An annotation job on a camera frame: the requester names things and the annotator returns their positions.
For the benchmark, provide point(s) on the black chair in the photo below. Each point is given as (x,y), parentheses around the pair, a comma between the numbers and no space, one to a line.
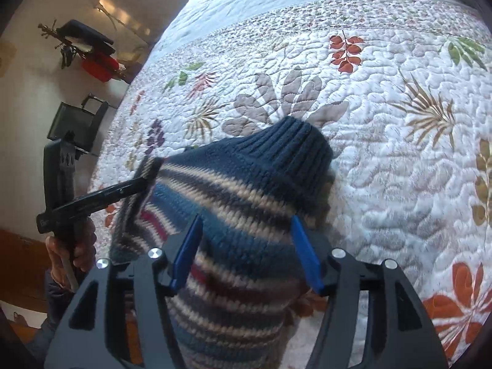
(73,123)

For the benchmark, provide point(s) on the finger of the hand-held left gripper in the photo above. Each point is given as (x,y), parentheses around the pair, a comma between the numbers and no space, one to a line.
(119,192)

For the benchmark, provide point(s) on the dry branch wall decoration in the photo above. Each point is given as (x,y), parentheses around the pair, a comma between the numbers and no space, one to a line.
(123,19)

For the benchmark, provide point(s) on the person's left hand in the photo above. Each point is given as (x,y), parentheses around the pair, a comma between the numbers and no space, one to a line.
(87,246)

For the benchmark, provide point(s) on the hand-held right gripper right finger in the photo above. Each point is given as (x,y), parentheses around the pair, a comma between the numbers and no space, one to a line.
(307,257)

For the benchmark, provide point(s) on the striped knit sweater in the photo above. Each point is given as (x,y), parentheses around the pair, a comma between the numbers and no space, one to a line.
(250,184)

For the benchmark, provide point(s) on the red box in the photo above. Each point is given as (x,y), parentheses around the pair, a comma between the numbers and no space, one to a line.
(100,67)

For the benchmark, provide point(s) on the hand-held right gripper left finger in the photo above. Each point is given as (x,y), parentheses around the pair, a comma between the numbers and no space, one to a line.
(186,253)

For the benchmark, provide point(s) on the floral quilted bed cover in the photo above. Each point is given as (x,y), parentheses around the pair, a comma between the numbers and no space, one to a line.
(384,161)

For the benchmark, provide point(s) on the person's left forearm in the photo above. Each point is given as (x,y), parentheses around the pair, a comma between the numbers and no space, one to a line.
(53,307)

